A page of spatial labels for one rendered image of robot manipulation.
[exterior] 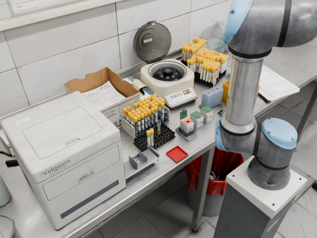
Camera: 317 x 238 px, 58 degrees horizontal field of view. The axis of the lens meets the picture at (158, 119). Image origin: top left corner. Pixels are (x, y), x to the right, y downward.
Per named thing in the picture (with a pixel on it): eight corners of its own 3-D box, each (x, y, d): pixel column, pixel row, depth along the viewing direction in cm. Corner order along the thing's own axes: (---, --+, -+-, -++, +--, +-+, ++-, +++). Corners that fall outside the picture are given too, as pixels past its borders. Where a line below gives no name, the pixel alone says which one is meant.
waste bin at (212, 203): (205, 234, 186) (215, 194, 157) (168, 197, 208) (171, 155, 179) (242, 202, 205) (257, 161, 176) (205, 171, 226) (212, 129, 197)
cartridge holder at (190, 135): (187, 141, 127) (188, 136, 125) (175, 131, 133) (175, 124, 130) (197, 137, 130) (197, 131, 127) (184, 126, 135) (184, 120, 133)
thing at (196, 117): (196, 130, 133) (197, 119, 129) (189, 124, 136) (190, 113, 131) (202, 126, 135) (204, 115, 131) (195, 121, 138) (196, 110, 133)
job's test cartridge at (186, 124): (186, 136, 128) (187, 125, 124) (179, 130, 131) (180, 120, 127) (193, 132, 130) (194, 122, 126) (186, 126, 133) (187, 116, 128)
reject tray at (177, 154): (176, 163, 118) (176, 162, 117) (165, 153, 122) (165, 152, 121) (188, 155, 121) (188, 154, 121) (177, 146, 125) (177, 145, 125)
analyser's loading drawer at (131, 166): (116, 187, 106) (115, 178, 103) (107, 176, 110) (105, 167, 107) (159, 160, 116) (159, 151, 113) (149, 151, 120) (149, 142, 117)
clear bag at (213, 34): (212, 62, 180) (216, 34, 168) (188, 54, 188) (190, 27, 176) (230, 47, 196) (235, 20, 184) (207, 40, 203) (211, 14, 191)
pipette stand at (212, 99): (207, 114, 142) (210, 97, 135) (198, 106, 146) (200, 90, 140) (222, 106, 146) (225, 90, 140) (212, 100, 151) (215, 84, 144)
